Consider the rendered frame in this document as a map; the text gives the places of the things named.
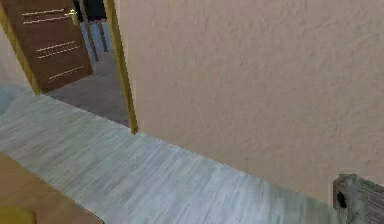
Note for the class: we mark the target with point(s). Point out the yellow door frame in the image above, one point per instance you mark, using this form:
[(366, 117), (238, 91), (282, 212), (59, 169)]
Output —
[(122, 66)]

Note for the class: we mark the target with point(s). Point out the brown room door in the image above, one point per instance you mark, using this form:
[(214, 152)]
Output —
[(53, 43)]

